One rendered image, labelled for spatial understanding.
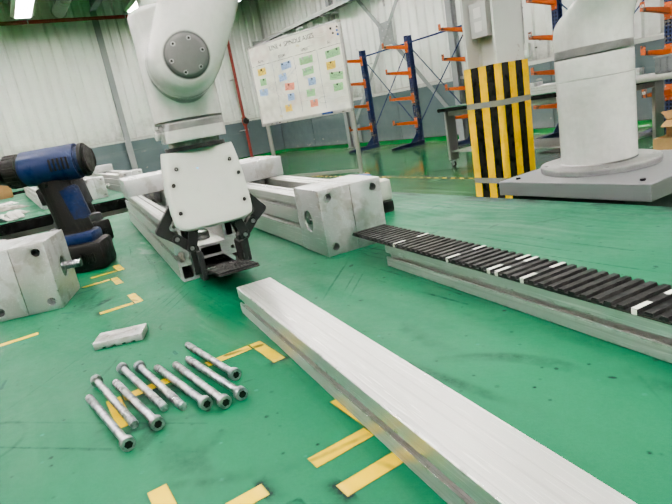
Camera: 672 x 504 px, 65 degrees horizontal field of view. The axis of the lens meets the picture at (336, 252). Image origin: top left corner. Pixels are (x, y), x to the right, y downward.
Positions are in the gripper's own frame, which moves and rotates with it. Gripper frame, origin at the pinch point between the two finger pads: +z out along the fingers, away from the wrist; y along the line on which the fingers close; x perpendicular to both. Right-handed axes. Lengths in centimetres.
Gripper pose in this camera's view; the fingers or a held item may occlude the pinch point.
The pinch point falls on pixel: (222, 259)
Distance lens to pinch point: 72.2
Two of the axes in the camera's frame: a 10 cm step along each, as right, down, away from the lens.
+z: 1.7, 9.5, 2.5
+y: 8.8, -2.6, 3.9
